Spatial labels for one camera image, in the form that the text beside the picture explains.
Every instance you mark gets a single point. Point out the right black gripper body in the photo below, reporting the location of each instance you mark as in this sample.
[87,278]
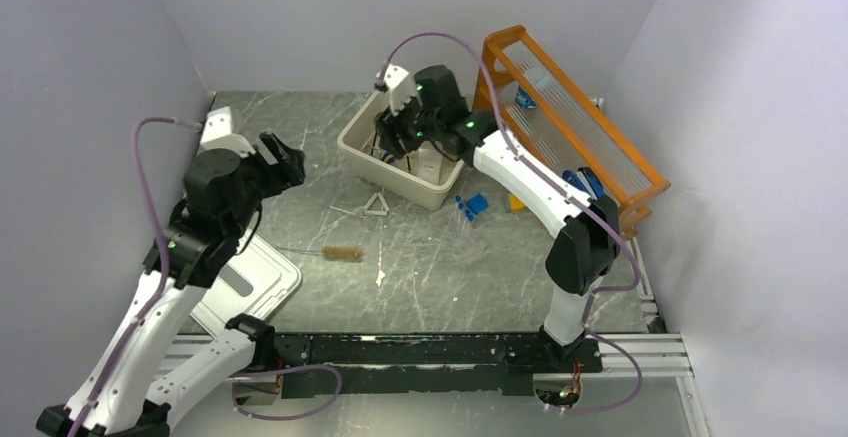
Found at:
[409,126]

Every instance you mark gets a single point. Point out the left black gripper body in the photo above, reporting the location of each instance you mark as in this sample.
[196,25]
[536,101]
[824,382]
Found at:
[262,179]

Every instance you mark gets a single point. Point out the beige plastic bin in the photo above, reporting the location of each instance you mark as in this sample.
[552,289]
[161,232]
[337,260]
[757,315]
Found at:
[355,142]

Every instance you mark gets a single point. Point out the clear test tube rack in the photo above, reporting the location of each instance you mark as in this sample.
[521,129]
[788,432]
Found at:
[463,244]

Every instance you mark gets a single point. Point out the metal crucible tongs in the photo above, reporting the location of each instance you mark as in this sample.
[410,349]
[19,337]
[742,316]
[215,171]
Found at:
[383,155]

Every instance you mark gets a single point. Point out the white powder bag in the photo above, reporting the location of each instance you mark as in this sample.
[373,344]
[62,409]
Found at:
[429,164]

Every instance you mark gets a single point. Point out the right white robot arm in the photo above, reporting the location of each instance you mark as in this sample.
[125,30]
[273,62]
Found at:
[426,107]

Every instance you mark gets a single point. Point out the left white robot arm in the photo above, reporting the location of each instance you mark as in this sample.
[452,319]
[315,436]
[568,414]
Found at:
[124,396]

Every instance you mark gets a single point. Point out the white clay triangle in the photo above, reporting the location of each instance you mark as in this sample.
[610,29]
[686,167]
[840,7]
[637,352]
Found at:
[377,206]

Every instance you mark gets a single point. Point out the white bin lid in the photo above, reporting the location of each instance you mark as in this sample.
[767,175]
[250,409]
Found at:
[256,282]

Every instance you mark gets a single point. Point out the brown test tube brush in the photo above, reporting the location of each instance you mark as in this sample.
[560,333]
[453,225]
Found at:
[329,253]

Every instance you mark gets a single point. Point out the blue plastic scoop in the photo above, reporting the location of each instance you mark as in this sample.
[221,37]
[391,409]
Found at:
[477,204]

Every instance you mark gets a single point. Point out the blue white cup on shelf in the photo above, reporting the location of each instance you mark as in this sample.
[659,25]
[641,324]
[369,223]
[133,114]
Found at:
[524,100]

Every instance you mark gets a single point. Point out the yellow grey sponge block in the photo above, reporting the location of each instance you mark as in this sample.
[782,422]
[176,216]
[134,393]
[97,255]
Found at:
[514,204]

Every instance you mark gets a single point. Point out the orange wooden shelf rack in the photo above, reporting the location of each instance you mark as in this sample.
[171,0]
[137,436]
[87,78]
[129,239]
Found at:
[567,130]

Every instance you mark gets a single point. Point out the blue folder on shelf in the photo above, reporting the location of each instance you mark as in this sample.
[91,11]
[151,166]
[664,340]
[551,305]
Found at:
[585,180]

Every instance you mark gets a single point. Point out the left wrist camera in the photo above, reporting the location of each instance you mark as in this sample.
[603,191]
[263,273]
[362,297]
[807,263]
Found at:
[219,132]

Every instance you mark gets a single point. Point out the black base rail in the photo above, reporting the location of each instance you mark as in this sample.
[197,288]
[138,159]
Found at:
[508,362]

